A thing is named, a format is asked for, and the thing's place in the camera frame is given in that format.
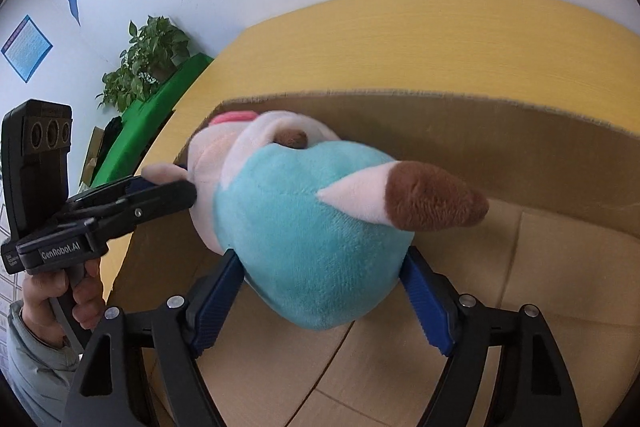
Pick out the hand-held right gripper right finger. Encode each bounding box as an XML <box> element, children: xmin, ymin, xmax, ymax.
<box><xmin>400</xmin><ymin>246</ymin><xmax>583</xmax><ymax>427</ymax></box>

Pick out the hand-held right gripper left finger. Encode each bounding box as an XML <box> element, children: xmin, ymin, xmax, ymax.
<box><xmin>60</xmin><ymin>249</ymin><xmax>246</xmax><ymax>427</ymax></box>

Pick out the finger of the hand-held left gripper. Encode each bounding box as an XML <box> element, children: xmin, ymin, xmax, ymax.
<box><xmin>92</xmin><ymin>179</ymin><xmax>198</xmax><ymax>239</ymax></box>
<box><xmin>65</xmin><ymin>174</ymin><xmax>153</xmax><ymax>214</ymax></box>

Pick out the pink and teal plush pig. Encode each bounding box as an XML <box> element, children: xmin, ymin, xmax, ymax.
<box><xmin>142</xmin><ymin>109</ymin><xmax>490</xmax><ymax>332</ymax></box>

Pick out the brown cardboard box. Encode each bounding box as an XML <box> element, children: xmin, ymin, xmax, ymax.
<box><xmin>102</xmin><ymin>89</ymin><xmax>640</xmax><ymax>427</ymax></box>

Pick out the person's left forearm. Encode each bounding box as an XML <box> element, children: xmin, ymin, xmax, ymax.
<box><xmin>0</xmin><ymin>301</ymin><xmax>87</xmax><ymax>425</ymax></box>

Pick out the person's left hand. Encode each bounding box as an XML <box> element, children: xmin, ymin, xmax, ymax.
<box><xmin>21</xmin><ymin>254</ymin><xmax>107</xmax><ymax>350</ymax></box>

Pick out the small brown carton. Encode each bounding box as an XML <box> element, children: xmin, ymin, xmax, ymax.
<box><xmin>79</xmin><ymin>127</ymin><xmax>107</xmax><ymax>186</ymax></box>

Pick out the green covered table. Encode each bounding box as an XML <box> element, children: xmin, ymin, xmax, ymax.
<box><xmin>90</xmin><ymin>52</ymin><xmax>216</xmax><ymax>188</ymax></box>

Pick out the large green potted plant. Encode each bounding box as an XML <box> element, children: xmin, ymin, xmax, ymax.
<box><xmin>95</xmin><ymin>16</ymin><xmax>192</xmax><ymax>110</ymax></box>

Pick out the blue framed wall poster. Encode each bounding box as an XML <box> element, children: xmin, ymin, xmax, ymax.
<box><xmin>0</xmin><ymin>14</ymin><xmax>54</xmax><ymax>84</ymax></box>

